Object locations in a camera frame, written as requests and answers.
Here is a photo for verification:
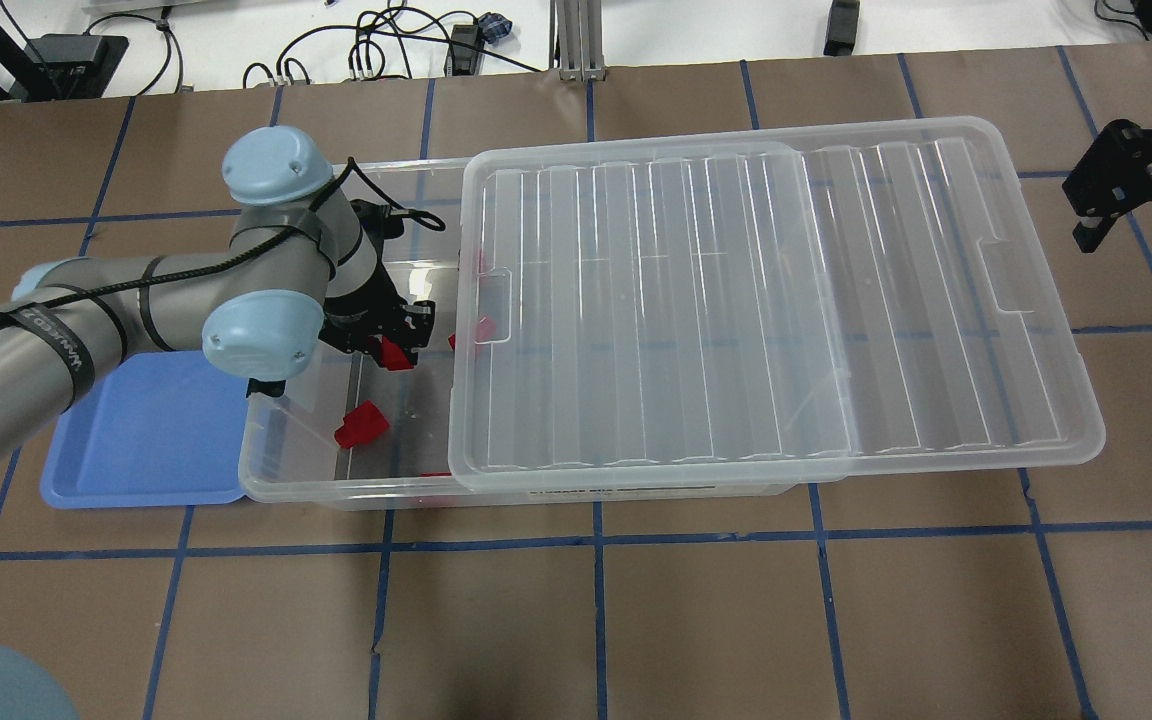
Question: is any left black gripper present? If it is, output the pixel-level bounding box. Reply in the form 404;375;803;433
317;200;435;369

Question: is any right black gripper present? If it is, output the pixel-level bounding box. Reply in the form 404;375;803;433
1062;119;1152;252

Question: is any clear plastic box lid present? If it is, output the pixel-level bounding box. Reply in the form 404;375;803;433
447;118;1106;493

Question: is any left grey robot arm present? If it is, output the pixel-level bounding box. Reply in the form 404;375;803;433
0;126;445;458

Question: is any clear plastic storage box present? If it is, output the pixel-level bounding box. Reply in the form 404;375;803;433
238;156;847;513

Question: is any blue plastic tray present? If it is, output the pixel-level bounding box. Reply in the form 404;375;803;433
40;351;247;510

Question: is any black power adapter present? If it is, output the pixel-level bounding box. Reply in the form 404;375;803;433
823;0;861;56

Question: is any aluminium frame post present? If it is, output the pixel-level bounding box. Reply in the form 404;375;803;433
550;1;607;83

